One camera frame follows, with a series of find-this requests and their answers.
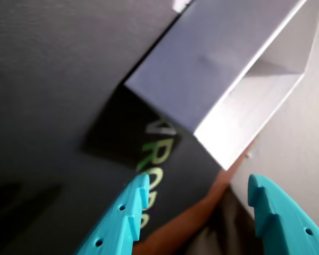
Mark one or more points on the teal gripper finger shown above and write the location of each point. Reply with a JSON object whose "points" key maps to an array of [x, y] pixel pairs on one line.
{"points": [[111, 228], [287, 225]]}

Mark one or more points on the white open cardboard box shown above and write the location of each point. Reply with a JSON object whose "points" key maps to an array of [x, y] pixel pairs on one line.
{"points": [[202, 66]]}

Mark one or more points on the black WOWROBO printed mat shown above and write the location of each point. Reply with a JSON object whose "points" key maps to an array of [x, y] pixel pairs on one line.
{"points": [[55, 93]]}

